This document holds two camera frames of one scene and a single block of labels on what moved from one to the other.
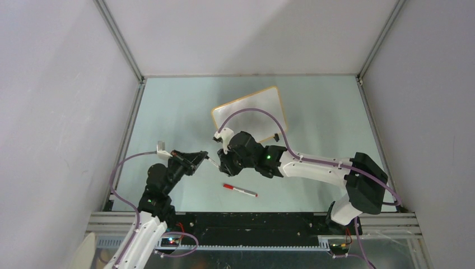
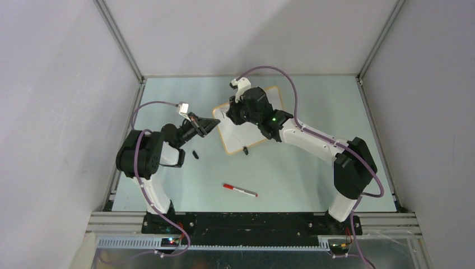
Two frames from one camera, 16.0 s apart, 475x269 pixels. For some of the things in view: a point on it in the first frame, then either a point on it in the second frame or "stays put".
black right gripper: [226, 165] → [233, 112]
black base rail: [262, 230] stays put
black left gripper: [195, 157] → [202, 126]
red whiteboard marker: [245, 191] stays put
